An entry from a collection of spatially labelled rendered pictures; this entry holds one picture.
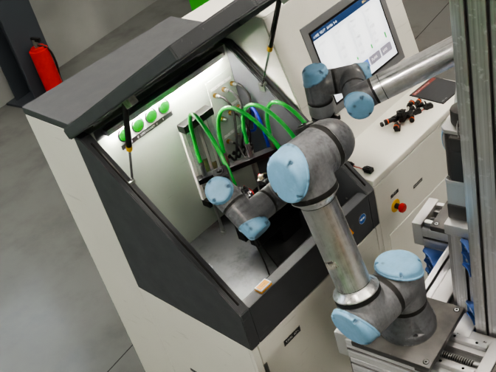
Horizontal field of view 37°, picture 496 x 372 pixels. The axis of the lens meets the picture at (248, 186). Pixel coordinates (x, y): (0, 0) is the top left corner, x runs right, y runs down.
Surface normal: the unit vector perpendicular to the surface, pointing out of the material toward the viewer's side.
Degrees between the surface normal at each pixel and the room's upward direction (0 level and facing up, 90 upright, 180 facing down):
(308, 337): 90
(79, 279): 0
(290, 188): 83
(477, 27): 90
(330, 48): 76
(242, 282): 0
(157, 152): 90
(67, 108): 0
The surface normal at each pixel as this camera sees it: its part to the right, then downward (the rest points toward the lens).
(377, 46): 0.64, 0.07
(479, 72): -0.56, 0.59
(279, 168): -0.74, 0.44
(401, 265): -0.14, -0.86
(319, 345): 0.71, 0.26
